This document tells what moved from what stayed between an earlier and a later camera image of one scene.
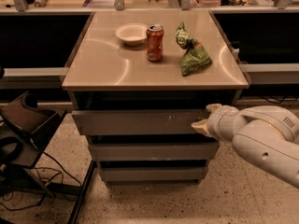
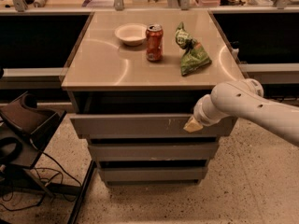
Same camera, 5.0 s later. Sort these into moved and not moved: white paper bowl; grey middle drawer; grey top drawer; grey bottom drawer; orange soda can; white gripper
Moved: grey top drawer; white gripper
Not moved: white paper bowl; orange soda can; grey bottom drawer; grey middle drawer
